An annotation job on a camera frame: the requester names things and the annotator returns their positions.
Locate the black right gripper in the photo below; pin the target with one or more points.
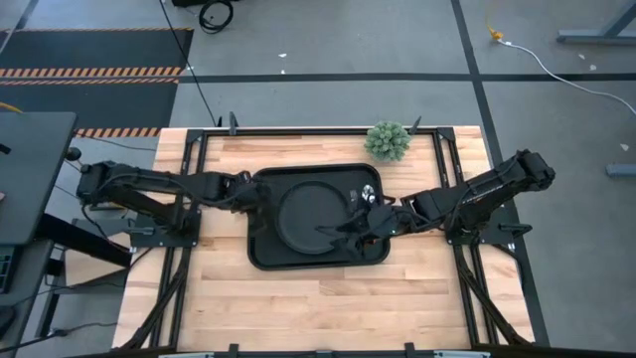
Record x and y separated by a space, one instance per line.
380 226

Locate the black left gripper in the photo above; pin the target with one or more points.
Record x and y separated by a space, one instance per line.
246 191

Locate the black round plate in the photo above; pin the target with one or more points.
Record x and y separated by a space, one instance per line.
308 214

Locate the black rectangular tray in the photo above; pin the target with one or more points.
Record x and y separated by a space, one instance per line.
268 248

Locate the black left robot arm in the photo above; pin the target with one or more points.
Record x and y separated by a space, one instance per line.
149 176

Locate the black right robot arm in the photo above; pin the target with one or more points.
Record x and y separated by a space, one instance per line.
497 186

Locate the black table clamp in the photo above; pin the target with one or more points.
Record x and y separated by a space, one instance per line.
232 123
415 125
410 348
232 349

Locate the small green potted plant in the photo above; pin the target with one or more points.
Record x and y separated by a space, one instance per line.
387 141

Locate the black desk leg beam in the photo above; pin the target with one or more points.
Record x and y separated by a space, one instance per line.
84 238

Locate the black round knob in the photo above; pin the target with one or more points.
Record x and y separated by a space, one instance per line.
73 153

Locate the black hazard-striped floor mat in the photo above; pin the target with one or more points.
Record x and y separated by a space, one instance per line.
99 50
74 107

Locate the dark grey side desk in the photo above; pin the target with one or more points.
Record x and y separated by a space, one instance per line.
35 174

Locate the black vented device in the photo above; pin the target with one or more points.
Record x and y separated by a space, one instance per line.
5 268

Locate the grey metal foot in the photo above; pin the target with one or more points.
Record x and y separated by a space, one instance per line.
621 170

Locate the grey metal table leg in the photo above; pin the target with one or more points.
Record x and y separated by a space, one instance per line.
596 36

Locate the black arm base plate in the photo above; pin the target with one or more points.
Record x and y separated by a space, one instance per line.
164 241
489 237

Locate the silver metal bracket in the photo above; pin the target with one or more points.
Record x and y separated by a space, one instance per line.
462 354
189 355

